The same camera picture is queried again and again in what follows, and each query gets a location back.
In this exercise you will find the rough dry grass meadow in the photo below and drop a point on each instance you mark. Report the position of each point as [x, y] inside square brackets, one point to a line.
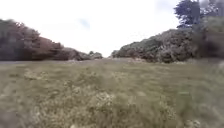
[110, 93]

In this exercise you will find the grey green bushes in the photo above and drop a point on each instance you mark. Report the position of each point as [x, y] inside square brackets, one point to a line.
[166, 45]

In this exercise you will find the reddish brown bushes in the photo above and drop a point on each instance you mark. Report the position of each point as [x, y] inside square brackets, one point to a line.
[30, 46]

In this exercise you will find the tall dark tree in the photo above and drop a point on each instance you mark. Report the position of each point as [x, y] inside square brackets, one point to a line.
[191, 11]

